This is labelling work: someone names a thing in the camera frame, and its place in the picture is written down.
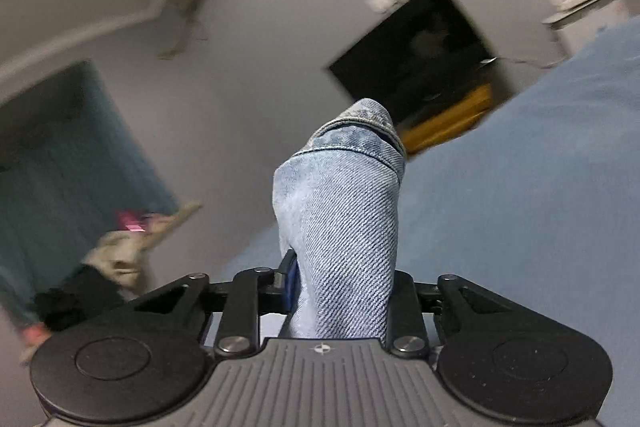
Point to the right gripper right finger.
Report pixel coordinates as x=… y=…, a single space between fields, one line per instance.
x=496 y=357

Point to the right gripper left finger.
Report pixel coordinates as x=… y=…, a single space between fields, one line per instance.
x=148 y=357

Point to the denim jacket with print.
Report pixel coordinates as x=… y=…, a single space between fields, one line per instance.
x=336 y=204

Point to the black cloth pile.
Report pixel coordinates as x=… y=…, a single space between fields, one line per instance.
x=83 y=295

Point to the beige cloth on sill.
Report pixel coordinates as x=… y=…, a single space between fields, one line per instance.
x=122 y=257

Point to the pink item on sill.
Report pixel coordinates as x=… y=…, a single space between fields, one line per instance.
x=132 y=221

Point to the blue bed blanket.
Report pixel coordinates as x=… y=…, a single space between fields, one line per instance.
x=540 y=203

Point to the teal curtain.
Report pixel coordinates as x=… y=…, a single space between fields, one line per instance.
x=69 y=166

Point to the wooden tv stand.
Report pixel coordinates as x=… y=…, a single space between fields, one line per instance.
x=452 y=122

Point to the black television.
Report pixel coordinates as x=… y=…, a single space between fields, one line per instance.
x=421 y=57

